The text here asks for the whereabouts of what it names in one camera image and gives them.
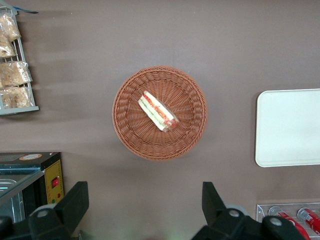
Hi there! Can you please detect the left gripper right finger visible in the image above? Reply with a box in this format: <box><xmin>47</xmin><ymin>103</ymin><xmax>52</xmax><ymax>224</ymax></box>
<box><xmin>191</xmin><ymin>181</ymin><xmax>262</xmax><ymax>240</ymax></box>

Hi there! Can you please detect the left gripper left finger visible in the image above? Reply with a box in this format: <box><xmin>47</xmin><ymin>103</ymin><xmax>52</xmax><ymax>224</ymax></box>
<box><xmin>28</xmin><ymin>181</ymin><xmax>90</xmax><ymax>240</ymax></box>

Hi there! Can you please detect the cream plastic tray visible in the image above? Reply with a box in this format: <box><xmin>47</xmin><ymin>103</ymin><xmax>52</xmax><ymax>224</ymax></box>
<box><xmin>254</xmin><ymin>88</ymin><xmax>320</xmax><ymax>168</ymax></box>

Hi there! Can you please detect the clear acrylic bottle rack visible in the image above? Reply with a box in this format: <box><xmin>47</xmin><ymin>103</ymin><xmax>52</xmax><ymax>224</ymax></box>
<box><xmin>256</xmin><ymin>202</ymin><xmax>320</xmax><ymax>240</ymax></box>

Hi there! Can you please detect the red cola bottle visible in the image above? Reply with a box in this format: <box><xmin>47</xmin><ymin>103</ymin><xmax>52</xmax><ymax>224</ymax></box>
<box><xmin>268</xmin><ymin>206</ymin><xmax>312</xmax><ymax>240</ymax></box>
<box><xmin>296</xmin><ymin>206</ymin><xmax>320</xmax><ymax>237</ymax></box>

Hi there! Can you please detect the round brown wicker basket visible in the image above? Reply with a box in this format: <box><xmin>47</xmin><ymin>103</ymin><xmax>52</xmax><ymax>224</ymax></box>
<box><xmin>111</xmin><ymin>65</ymin><xmax>209</xmax><ymax>162</ymax></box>

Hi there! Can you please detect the wrapped triangle sandwich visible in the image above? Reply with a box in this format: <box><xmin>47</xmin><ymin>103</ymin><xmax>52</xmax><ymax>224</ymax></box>
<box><xmin>138</xmin><ymin>90</ymin><xmax>180</xmax><ymax>133</ymax></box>

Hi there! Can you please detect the bagged bread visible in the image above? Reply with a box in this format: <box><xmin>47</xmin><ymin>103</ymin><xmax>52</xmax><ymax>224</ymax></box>
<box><xmin>0</xmin><ymin>34</ymin><xmax>18</xmax><ymax>59</ymax></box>
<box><xmin>0</xmin><ymin>61</ymin><xmax>33</xmax><ymax>88</ymax></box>
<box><xmin>0</xmin><ymin>85</ymin><xmax>35</xmax><ymax>110</ymax></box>
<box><xmin>0</xmin><ymin>12</ymin><xmax>22</xmax><ymax>42</ymax></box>

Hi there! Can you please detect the grey wire rack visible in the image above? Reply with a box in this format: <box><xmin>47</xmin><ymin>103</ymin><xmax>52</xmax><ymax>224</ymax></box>
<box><xmin>0</xmin><ymin>6</ymin><xmax>40</xmax><ymax>116</ymax></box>

